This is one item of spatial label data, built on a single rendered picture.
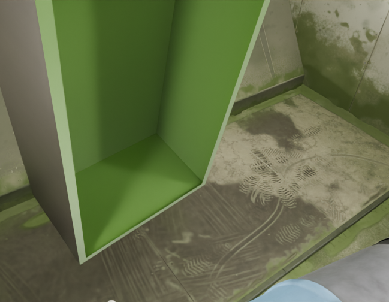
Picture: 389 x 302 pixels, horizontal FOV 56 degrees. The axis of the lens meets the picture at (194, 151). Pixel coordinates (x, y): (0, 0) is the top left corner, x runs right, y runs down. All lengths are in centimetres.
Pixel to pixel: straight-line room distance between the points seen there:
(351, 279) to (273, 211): 185
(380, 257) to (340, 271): 3
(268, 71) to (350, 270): 265
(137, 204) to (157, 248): 45
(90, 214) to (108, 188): 13
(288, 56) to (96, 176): 194
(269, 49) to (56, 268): 206
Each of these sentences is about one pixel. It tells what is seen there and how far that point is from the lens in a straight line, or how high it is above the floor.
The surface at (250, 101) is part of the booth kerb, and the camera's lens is 277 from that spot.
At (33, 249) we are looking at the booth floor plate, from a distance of 201.
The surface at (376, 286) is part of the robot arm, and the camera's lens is 26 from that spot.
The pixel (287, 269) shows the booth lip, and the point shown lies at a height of 4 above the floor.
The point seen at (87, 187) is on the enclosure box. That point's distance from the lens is 155.
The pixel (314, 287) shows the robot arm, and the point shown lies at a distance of 25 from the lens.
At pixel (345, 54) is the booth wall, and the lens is 288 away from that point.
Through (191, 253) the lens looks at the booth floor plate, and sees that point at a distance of 188.
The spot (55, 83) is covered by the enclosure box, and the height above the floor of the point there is 127.
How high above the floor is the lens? 162
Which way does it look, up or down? 42 degrees down
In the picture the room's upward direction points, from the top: 3 degrees clockwise
